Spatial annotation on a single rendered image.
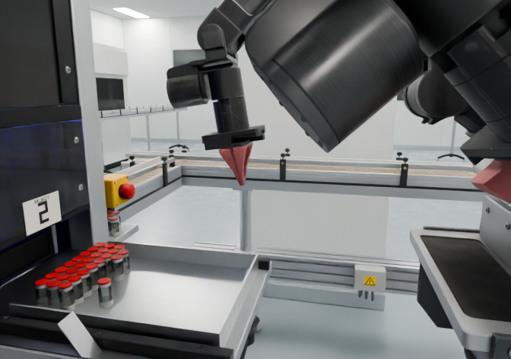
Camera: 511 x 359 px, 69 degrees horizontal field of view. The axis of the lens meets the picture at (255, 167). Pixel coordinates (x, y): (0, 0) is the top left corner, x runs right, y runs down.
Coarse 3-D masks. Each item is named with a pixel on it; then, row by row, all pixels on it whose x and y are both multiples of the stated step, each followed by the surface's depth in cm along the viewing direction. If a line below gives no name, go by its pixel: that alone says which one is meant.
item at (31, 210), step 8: (56, 192) 72; (32, 200) 66; (40, 200) 68; (48, 200) 70; (56, 200) 72; (24, 208) 64; (32, 208) 66; (40, 208) 68; (48, 208) 70; (56, 208) 72; (24, 216) 64; (32, 216) 66; (48, 216) 70; (56, 216) 72; (32, 224) 66; (40, 224) 68; (48, 224) 70; (32, 232) 66
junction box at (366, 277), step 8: (360, 272) 148; (368, 272) 147; (376, 272) 147; (384, 272) 146; (360, 280) 149; (368, 280) 148; (376, 280) 147; (384, 280) 146; (360, 288) 149; (368, 288) 149; (376, 288) 148; (384, 288) 147
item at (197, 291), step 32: (160, 256) 80; (192, 256) 78; (224, 256) 77; (256, 256) 74; (128, 288) 69; (160, 288) 69; (192, 288) 69; (224, 288) 69; (96, 320) 55; (128, 320) 54; (160, 320) 59; (192, 320) 59; (224, 320) 54
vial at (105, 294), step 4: (108, 284) 62; (100, 288) 62; (104, 288) 62; (108, 288) 62; (100, 292) 62; (104, 292) 62; (108, 292) 62; (112, 292) 63; (100, 296) 62; (104, 296) 62; (108, 296) 62; (112, 296) 63; (100, 300) 62; (104, 300) 62; (108, 300) 62; (112, 300) 63; (100, 304) 62; (104, 304) 62; (108, 304) 62; (112, 304) 63; (104, 308) 62
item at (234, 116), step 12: (216, 108) 63; (228, 108) 62; (240, 108) 63; (216, 120) 64; (228, 120) 62; (240, 120) 63; (216, 132) 66; (228, 132) 62; (240, 132) 62; (252, 132) 62; (264, 132) 66
